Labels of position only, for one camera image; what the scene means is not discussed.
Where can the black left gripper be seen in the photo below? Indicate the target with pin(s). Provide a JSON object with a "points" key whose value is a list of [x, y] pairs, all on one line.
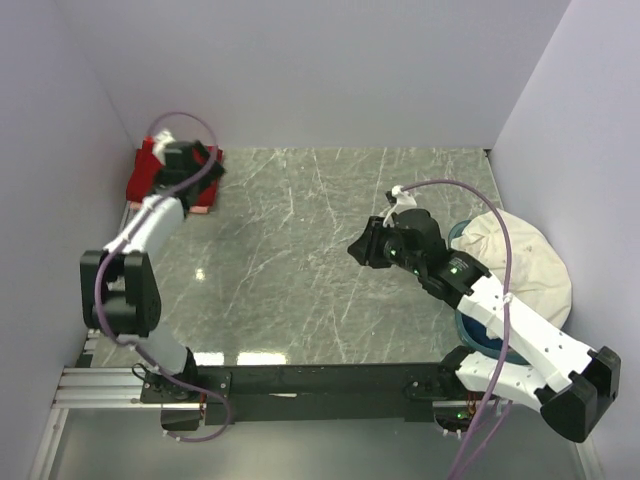
{"points": [[217, 172]]}

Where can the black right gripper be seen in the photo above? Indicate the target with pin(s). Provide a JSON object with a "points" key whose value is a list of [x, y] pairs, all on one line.
{"points": [[366, 247]]}

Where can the red t shirt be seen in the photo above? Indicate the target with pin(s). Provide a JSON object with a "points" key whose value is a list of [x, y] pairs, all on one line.
{"points": [[146, 166]]}

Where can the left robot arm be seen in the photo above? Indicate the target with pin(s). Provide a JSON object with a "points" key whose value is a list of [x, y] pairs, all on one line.
{"points": [[119, 293]]}

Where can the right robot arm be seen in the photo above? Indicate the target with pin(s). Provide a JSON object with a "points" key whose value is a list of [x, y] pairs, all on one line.
{"points": [[569, 383]]}

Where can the folded pink t shirt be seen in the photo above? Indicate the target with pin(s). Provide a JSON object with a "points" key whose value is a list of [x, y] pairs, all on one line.
{"points": [[198, 210]]}

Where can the blue plastic basket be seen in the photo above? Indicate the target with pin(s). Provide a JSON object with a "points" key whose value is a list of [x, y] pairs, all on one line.
{"points": [[471, 332]]}

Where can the white crumpled t shirt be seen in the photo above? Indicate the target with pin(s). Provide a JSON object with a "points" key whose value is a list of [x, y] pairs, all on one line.
{"points": [[539, 277]]}

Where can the black base beam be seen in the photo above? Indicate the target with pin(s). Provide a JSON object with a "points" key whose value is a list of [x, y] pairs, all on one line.
{"points": [[409, 391]]}

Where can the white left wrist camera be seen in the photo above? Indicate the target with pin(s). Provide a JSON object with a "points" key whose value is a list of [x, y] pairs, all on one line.
{"points": [[160, 142]]}

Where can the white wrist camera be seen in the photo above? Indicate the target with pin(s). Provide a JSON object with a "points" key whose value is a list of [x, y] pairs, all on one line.
{"points": [[160, 142], [399, 201]]}

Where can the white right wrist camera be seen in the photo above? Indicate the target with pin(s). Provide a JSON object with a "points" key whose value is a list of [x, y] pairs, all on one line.
{"points": [[399, 201]]}

